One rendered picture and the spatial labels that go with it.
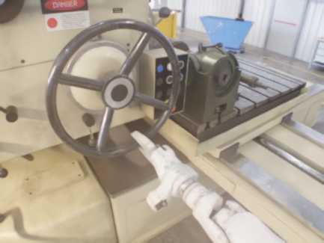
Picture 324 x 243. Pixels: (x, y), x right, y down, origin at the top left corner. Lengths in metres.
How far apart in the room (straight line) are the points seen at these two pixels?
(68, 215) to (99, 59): 0.82
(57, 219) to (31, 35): 0.85
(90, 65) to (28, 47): 0.19
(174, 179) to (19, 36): 0.56
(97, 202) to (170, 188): 0.73
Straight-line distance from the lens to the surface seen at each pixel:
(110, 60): 0.64
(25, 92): 0.74
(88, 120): 0.79
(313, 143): 1.78
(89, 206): 1.21
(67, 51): 0.48
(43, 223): 1.21
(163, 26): 3.86
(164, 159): 0.55
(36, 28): 0.70
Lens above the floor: 1.53
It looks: 32 degrees down
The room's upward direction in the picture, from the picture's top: 3 degrees clockwise
